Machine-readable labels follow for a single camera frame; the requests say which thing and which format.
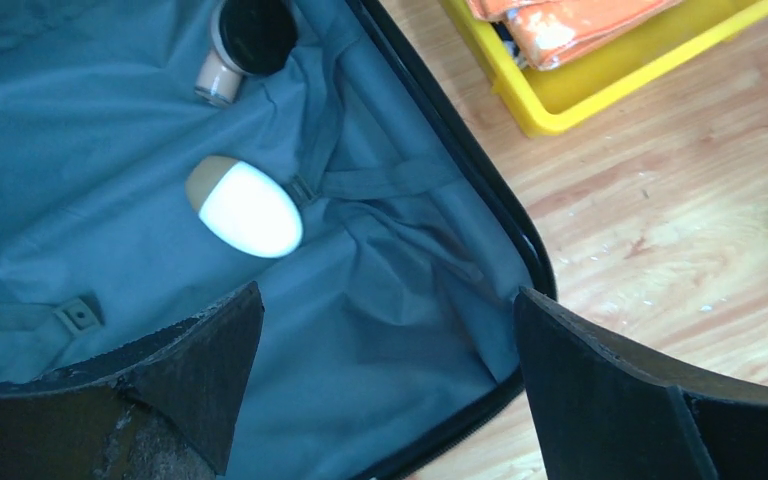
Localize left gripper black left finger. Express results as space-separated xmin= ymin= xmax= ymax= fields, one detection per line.
xmin=0 ymin=283 xmax=264 ymax=479

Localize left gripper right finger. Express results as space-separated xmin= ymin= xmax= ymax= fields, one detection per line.
xmin=514 ymin=289 xmax=768 ymax=480

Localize white oval soap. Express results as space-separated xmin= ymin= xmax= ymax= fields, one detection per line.
xmin=185 ymin=155 xmax=304 ymax=258

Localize black white space suitcase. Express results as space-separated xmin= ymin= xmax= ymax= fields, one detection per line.
xmin=0 ymin=1 xmax=552 ymax=479

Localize orange tie-dye jeans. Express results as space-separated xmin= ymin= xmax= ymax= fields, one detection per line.
xmin=466 ymin=0 xmax=679 ymax=71

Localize white cosmetic tube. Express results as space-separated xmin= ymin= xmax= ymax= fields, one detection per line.
xmin=194 ymin=49 xmax=243 ymax=108

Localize yellow plastic tray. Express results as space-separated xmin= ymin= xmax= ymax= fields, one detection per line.
xmin=442 ymin=1 xmax=768 ymax=137

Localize round black lid compact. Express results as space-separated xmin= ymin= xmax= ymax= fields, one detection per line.
xmin=210 ymin=0 xmax=299 ymax=76

